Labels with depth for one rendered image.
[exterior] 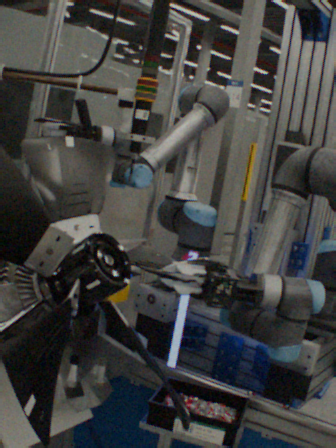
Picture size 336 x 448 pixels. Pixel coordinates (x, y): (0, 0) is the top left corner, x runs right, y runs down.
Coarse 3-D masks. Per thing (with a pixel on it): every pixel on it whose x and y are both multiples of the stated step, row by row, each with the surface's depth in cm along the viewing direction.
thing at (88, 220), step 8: (88, 216) 112; (96, 216) 112; (56, 224) 111; (64, 224) 111; (72, 224) 111; (80, 224) 111; (88, 224) 111; (96, 224) 111; (72, 232) 110; (80, 232) 110; (88, 232) 110
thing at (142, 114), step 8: (136, 104) 109; (144, 104) 108; (136, 112) 109; (144, 112) 109; (136, 120) 109; (144, 120) 109; (136, 128) 109; (144, 128) 110; (136, 144) 110; (136, 152) 110
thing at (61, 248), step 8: (48, 232) 100; (56, 232) 101; (64, 232) 102; (48, 240) 100; (64, 240) 102; (72, 240) 103; (40, 248) 100; (56, 248) 102; (64, 248) 102; (32, 256) 99; (40, 256) 100; (48, 256) 101; (56, 256) 102; (32, 264) 100; (48, 264) 102; (56, 264) 102; (40, 272) 101; (48, 272) 102
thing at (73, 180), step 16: (32, 144) 120; (64, 144) 123; (80, 144) 124; (96, 144) 126; (32, 160) 118; (48, 160) 119; (64, 160) 120; (80, 160) 121; (96, 160) 122; (112, 160) 124; (32, 176) 116; (48, 176) 117; (64, 176) 117; (80, 176) 117; (96, 176) 119; (48, 192) 115; (64, 192) 115; (80, 192) 115; (96, 192) 116; (48, 208) 113; (64, 208) 113; (80, 208) 113; (96, 208) 113
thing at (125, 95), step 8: (120, 88) 108; (120, 96) 108; (128, 96) 108; (120, 104) 108; (128, 104) 108; (128, 112) 109; (128, 120) 109; (120, 128) 109; (128, 128) 109; (120, 136) 110; (128, 136) 108; (136, 136) 108; (144, 136) 108
